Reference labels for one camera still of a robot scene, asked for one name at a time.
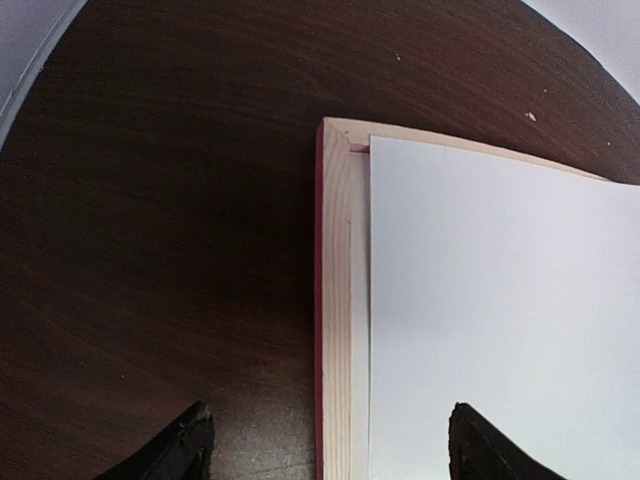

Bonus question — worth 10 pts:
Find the white mat board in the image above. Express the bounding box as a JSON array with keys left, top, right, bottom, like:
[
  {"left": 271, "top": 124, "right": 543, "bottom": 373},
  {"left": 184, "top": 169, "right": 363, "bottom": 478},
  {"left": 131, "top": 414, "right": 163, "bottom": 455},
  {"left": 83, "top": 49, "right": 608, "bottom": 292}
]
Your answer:
[{"left": 349, "top": 153, "right": 370, "bottom": 479}]

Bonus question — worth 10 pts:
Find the light wooden picture frame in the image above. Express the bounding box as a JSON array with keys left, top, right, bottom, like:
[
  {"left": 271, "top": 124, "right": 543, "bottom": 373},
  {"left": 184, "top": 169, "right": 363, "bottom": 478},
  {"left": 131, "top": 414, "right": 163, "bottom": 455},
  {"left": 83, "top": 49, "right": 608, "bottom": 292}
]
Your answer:
[{"left": 314, "top": 117, "right": 581, "bottom": 479}]

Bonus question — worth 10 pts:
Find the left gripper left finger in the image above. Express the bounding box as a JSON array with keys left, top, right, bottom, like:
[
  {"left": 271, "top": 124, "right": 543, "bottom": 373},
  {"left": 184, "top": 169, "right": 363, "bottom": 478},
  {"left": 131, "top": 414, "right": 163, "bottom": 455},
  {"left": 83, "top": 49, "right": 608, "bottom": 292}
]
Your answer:
[{"left": 96, "top": 401, "right": 215, "bottom": 480}]

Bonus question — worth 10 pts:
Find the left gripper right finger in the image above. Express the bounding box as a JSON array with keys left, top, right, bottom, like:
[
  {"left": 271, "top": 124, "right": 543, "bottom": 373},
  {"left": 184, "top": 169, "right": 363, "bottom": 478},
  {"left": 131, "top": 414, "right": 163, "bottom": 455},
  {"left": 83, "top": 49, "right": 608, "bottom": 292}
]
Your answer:
[{"left": 448, "top": 403, "right": 563, "bottom": 480}]

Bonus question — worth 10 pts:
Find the landscape photo with white border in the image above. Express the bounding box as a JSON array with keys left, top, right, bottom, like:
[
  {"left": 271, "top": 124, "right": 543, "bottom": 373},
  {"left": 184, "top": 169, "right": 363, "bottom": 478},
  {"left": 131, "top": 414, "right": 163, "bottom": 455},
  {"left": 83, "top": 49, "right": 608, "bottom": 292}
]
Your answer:
[{"left": 369, "top": 138, "right": 639, "bottom": 479}]

